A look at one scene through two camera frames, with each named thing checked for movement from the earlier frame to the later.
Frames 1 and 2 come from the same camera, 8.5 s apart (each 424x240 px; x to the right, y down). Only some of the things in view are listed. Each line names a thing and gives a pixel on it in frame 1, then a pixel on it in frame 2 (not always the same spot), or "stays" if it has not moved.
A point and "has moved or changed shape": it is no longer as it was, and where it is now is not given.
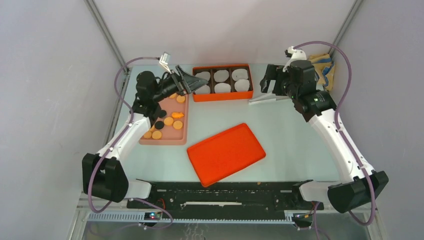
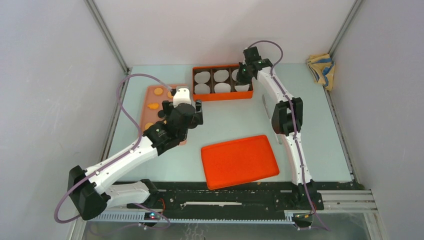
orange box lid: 224,154 has moved or changed shape
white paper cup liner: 221,76 stays
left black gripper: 191,83 to 197,119
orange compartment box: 225,82 stays
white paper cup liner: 204,89 stays
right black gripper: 276,82 to 241,76
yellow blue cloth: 324,66 stays
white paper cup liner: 242,85 stays
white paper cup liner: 204,75 stays
